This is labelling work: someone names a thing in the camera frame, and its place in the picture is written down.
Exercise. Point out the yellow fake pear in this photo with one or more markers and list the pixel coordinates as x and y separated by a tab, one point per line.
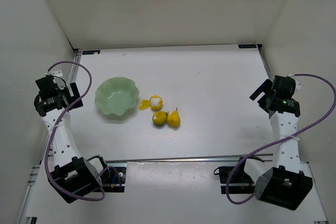
174	119

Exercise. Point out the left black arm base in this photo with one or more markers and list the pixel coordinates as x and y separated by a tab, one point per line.
112	181

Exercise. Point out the torn yellow white fruit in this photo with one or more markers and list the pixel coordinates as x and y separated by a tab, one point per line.
156	103

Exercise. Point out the front aluminium rail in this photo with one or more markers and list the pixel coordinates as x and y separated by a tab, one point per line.
225	158

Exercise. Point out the right blue corner tape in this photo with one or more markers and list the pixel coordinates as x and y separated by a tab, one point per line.
246	46

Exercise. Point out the left blue corner tape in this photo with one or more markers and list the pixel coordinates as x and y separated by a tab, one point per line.
90	52

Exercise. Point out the small yellow peel piece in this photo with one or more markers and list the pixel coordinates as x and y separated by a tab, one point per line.
145	104

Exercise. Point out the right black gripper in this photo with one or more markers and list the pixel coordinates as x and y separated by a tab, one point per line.
260	93

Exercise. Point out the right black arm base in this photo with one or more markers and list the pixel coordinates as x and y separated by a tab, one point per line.
240	182

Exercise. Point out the yellow green fake lemon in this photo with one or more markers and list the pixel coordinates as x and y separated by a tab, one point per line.
159	118

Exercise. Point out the green glass fruit bowl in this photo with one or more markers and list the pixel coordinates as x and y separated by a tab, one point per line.
116	95

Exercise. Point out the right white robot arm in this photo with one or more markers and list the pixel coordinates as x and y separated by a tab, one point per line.
283	183

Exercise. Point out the blue corner tape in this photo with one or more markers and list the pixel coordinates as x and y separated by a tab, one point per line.
90	52
246	46

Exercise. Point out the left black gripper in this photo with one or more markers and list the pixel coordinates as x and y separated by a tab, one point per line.
74	96

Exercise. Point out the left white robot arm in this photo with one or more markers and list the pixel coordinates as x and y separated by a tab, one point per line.
72	176

